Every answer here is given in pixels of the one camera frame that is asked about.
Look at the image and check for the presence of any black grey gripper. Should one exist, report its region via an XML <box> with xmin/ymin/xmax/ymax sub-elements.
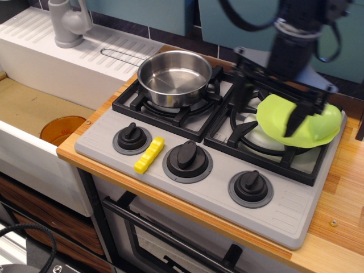
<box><xmin>231</xmin><ymin>31</ymin><xmax>339</xmax><ymax>138</ymax></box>

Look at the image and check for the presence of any small green pear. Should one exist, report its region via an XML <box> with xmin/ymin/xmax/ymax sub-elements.
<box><xmin>301</xmin><ymin>104</ymin><xmax>342</xmax><ymax>143</ymax></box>

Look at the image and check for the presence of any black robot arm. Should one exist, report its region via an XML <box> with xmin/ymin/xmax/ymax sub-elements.
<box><xmin>220</xmin><ymin>1</ymin><xmax>351</xmax><ymax>137</ymax></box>

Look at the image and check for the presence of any light green plate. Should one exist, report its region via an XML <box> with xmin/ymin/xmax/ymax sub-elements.
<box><xmin>257</xmin><ymin>94</ymin><xmax>329</xmax><ymax>148</ymax></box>

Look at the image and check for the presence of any black right stove knob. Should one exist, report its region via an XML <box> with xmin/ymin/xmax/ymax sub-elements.
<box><xmin>228</xmin><ymin>170</ymin><xmax>274</xmax><ymax>209</ymax></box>

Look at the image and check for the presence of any black stove knob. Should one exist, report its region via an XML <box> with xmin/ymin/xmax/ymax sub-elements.
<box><xmin>162</xmin><ymin>140</ymin><xmax>213</xmax><ymax>184</ymax></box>
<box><xmin>228</xmin><ymin>170</ymin><xmax>274</xmax><ymax>209</ymax></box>
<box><xmin>113</xmin><ymin>122</ymin><xmax>152</xmax><ymax>156</ymax></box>

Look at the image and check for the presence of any stainless steel pan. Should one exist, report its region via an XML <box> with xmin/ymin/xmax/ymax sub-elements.
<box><xmin>100</xmin><ymin>48</ymin><xmax>213</xmax><ymax>109</ymax></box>

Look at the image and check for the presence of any black middle stove knob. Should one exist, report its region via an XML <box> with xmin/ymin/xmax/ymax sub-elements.
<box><xmin>162</xmin><ymin>140</ymin><xmax>213</xmax><ymax>184</ymax></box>

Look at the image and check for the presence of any grey toy stove top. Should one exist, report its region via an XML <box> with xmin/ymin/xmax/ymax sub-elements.
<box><xmin>73</xmin><ymin>67</ymin><xmax>348</xmax><ymax>251</ymax></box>

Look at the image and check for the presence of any black left stove knob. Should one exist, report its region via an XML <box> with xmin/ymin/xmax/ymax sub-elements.
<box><xmin>113</xmin><ymin>122</ymin><xmax>152</xmax><ymax>156</ymax></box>

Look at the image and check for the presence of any black right burner grate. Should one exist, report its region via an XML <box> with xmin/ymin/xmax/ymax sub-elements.
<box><xmin>204</xmin><ymin>84</ymin><xmax>346</xmax><ymax>186</ymax></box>

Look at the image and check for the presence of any black burner grate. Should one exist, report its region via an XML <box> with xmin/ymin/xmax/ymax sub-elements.
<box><xmin>204</xmin><ymin>84</ymin><xmax>346</xmax><ymax>186</ymax></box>
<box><xmin>112</xmin><ymin>65</ymin><xmax>234</xmax><ymax>142</ymax></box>

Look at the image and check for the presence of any black left burner grate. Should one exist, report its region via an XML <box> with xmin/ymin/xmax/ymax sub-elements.
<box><xmin>112</xmin><ymin>65</ymin><xmax>234</xmax><ymax>142</ymax></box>

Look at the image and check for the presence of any yellow toy corn piece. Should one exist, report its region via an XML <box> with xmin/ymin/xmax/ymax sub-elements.
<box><xmin>134</xmin><ymin>136</ymin><xmax>165</xmax><ymax>174</ymax></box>

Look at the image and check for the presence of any oven door with window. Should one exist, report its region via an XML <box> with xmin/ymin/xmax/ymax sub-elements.
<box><xmin>93</xmin><ymin>177</ymin><xmax>296</xmax><ymax>272</ymax></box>

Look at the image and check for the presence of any grey toy faucet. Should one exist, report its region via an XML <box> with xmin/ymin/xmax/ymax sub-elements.
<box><xmin>48</xmin><ymin>0</ymin><xmax>92</xmax><ymax>48</ymax></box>

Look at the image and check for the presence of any orange translucent bowl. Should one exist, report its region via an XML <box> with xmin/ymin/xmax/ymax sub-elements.
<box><xmin>40</xmin><ymin>115</ymin><xmax>86</xmax><ymax>146</ymax></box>

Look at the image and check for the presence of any white toy sink unit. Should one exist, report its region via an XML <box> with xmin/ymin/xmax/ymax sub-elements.
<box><xmin>1</xmin><ymin>7</ymin><xmax>162</xmax><ymax>217</ymax></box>

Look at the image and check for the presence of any wood grain drawer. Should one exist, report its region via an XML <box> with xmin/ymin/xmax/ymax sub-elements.
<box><xmin>1</xmin><ymin>173</ymin><xmax>115</xmax><ymax>272</ymax></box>

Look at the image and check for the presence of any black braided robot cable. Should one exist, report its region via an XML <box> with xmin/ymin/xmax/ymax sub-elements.
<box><xmin>218</xmin><ymin>0</ymin><xmax>342</xmax><ymax>63</ymax></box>

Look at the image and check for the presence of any black oven door handle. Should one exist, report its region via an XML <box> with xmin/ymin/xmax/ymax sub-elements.
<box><xmin>102</xmin><ymin>192</ymin><xmax>242</xmax><ymax>272</ymax></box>

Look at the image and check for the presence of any black braided cable foreground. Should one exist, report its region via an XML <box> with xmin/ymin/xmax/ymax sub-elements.
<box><xmin>0</xmin><ymin>224</ymin><xmax>56</xmax><ymax>273</ymax></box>

